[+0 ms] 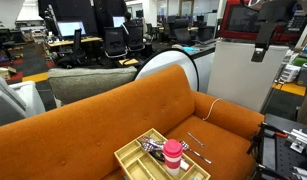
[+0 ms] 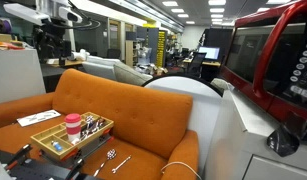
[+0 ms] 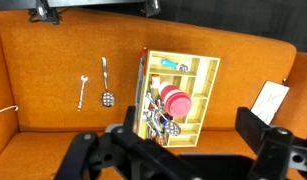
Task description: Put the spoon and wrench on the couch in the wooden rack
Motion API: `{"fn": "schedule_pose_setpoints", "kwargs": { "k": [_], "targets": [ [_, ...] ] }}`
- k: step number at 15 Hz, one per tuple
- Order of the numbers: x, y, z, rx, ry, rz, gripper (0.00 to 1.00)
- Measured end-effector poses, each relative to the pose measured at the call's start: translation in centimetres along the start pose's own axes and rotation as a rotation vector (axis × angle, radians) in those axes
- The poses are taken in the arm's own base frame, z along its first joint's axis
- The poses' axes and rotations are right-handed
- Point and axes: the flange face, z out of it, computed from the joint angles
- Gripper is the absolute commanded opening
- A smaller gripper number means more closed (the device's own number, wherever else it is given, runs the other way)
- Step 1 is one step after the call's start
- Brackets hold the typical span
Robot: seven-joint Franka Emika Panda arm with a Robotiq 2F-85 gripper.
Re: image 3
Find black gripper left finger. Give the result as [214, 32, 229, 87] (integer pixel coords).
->
[55, 106, 180, 180]

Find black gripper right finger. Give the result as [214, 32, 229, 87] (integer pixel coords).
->
[235, 107, 307, 180]

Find patterned metal spoon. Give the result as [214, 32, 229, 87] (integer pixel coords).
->
[101, 57, 115, 107]

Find silver combination wrench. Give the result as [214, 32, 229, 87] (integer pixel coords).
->
[77, 75, 88, 111]

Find pile of cutlery in rack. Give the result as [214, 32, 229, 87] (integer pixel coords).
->
[142, 92, 181, 146]

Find wooden compartment rack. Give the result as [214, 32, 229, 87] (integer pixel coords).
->
[134, 50, 220, 147]

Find orange fabric couch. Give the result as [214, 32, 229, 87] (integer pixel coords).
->
[0, 9, 307, 180]

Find white paper sheet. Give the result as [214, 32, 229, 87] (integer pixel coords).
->
[251, 81, 289, 125]

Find red and white cup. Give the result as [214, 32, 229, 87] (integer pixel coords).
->
[158, 81, 192, 118]

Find grey plastic tray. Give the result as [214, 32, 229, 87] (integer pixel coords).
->
[134, 47, 148, 134]

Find blue handled tool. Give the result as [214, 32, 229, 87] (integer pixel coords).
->
[161, 59, 189, 72]

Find white cable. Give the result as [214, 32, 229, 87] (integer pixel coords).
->
[0, 105, 20, 117]

